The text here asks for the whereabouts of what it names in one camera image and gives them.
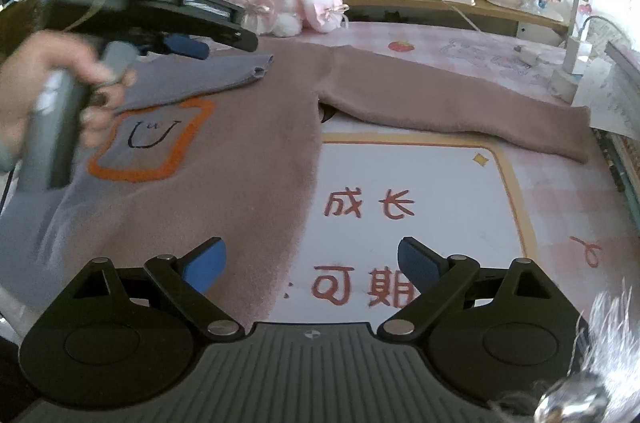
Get pink checked cartoon desk mat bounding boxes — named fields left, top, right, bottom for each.
left=205, top=19, right=640, bottom=404

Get white power stand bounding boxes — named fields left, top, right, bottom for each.
left=547, top=16, right=596, bottom=104

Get person's left hand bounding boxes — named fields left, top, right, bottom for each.
left=0, top=30, right=137, bottom=171

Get white paper sheets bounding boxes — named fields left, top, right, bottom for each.
left=575, top=58, right=640, bottom=139

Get pile of flat books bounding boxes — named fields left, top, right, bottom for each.
left=595, top=40, right=640, bottom=224

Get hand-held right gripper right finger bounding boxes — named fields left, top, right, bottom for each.
left=377, top=237, right=566, bottom=344

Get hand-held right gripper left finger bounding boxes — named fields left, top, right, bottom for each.
left=65, top=237, right=246, bottom=344

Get fluffy grey sleeve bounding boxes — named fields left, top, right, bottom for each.
left=490, top=278, right=640, bottom=423

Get lilac and mauve sweater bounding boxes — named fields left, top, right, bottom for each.
left=0, top=39, right=593, bottom=344

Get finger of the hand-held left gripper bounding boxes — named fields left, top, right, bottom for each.
left=137, top=32, right=209, bottom=60

